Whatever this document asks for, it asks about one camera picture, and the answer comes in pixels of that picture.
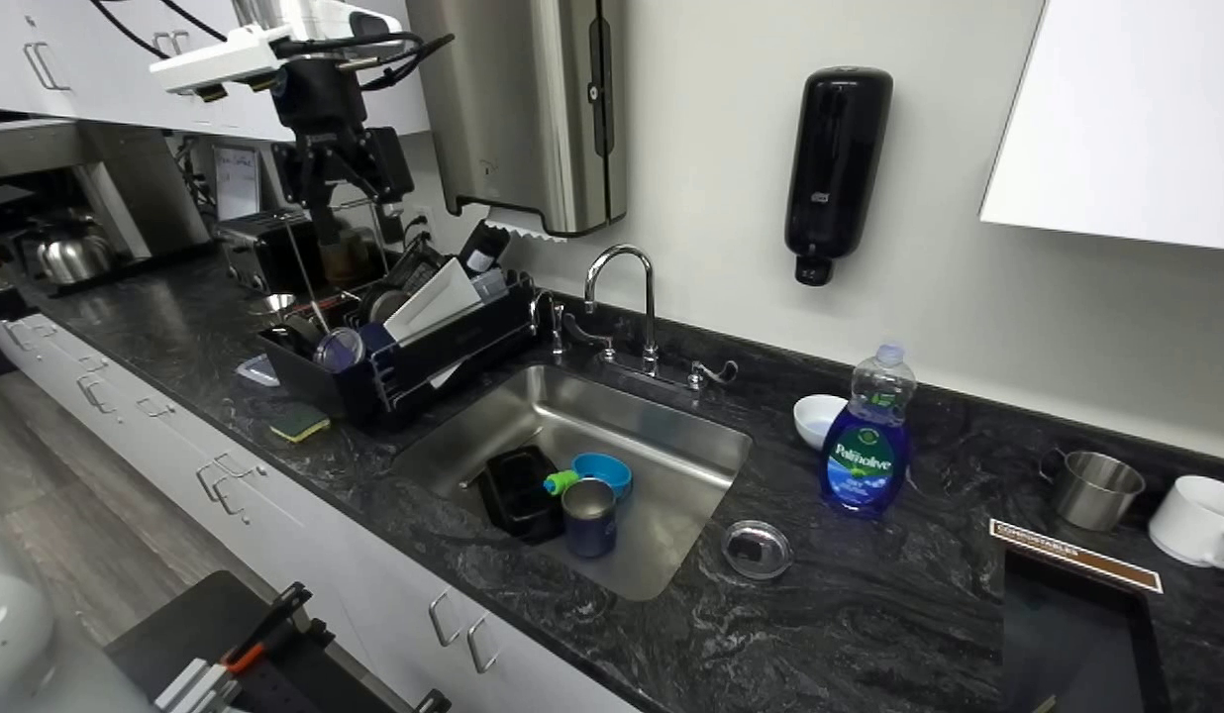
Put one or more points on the clear round tumbler lid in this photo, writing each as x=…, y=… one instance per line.
x=753, y=547

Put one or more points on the chrome sink sprayer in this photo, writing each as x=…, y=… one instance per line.
x=552, y=329

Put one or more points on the stainless steel sink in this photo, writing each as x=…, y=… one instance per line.
x=663, y=461

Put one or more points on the dark blue thermos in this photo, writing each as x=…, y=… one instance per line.
x=593, y=525

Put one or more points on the chrome gooseneck faucet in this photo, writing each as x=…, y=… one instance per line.
x=648, y=312

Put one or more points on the black plastic food container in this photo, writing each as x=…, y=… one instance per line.
x=520, y=495

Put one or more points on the black dish rack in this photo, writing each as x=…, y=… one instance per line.
x=424, y=379

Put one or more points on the white rectangular plastic board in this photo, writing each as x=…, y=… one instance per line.
x=434, y=304

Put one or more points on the small white bowl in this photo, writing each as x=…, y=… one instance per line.
x=817, y=420

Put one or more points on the steel paper towel dispenser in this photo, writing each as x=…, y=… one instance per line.
x=515, y=105

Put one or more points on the blue dish soap bottle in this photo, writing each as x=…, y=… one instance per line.
x=864, y=461

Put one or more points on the green yellow sponge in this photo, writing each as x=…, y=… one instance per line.
x=300, y=424

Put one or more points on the white lower cabinets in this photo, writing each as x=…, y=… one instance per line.
x=305, y=542

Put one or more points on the black breadboard table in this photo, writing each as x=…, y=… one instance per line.
x=198, y=634

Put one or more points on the steel cup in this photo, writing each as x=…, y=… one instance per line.
x=1091, y=493

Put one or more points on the brown white label strip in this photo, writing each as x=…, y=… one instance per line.
x=1071, y=558

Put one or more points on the white mug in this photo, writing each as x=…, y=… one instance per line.
x=1199, y=519

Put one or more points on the black wall soap dispenser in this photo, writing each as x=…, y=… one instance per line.
x=835, y=160

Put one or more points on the camera on black stand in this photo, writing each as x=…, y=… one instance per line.
x=327, y=105

